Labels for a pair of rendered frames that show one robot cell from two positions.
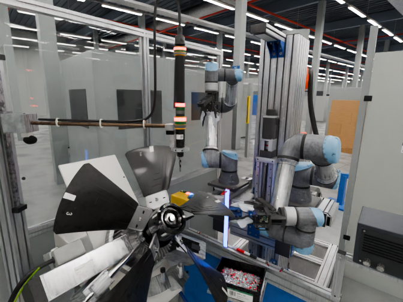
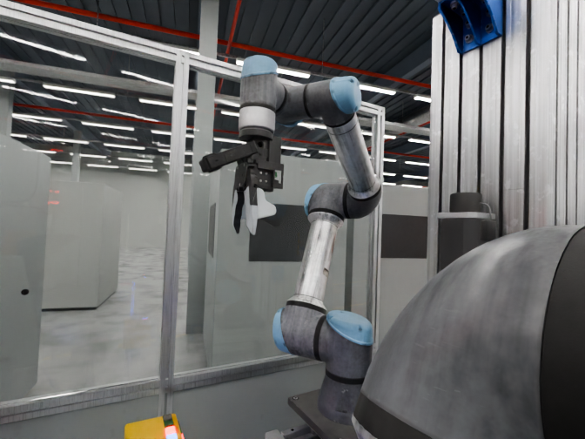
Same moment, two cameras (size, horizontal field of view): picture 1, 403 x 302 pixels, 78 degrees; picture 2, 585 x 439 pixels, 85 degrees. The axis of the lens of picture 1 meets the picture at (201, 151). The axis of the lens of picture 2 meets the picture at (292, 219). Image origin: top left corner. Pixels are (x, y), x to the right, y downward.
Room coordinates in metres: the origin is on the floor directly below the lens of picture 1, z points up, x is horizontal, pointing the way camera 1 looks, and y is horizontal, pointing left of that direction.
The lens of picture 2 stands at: (0.92, -0.39, 1.48)
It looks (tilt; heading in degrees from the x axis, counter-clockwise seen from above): 2 degrees up; 24
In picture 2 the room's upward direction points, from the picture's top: 2 degrees clockwise
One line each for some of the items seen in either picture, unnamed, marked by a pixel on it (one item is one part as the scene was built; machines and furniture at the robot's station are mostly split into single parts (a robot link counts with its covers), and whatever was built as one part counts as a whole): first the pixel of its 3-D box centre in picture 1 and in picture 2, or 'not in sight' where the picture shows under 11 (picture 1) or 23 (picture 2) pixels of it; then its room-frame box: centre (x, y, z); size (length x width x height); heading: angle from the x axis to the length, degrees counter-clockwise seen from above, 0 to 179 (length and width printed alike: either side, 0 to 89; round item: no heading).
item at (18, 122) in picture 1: (18, 122); not in sight; (0.96, 0.71, 1.54); 0.10 x 0.07 x 0.08; 87
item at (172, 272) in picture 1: (175, 277); not in sight; (0.90, 0.10, 0.91); 0.12 x 0.08 x 0.12; 52
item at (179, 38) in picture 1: (180, 94); not in sight; (0.93, 0.08, 1.65); 0.04 x 0.04 x 0.46
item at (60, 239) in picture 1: (71, 242); not in sight; (1.14, 0.65, 0.91); 0.17 x 0.16 x 0.11; 52
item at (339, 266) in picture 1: (338, 274); not in sight; (0.88, -0.56, 0.96); 0.03 x 0.03 x 0.20; 52
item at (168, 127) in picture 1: (177, 137); not in sight; (0.93, 0.09, 1.50); 0.09 x 0.07 x 0.10; 87
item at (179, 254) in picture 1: (183, 250); not in sight; (0.98, 0.07, 0.98); 0.20 x 0.16 x 0.20; 52
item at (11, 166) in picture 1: (8, 137); not in sight; (0.97, 0.76, 1.48); 0.05 x 0.03 x 0.62; 177
